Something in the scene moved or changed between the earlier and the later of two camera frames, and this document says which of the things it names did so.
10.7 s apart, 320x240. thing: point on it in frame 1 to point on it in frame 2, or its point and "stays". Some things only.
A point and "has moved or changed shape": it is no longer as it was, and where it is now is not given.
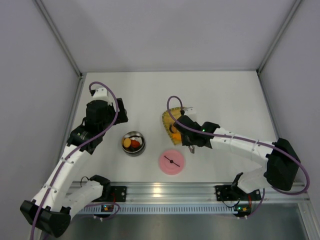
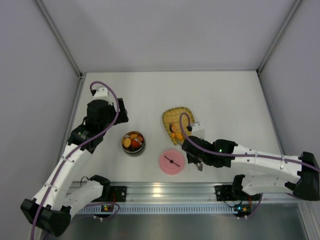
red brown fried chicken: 135,143 stays
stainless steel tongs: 192,148 has moved or changed shape
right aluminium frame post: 267,55 stays
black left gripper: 118,113 stays
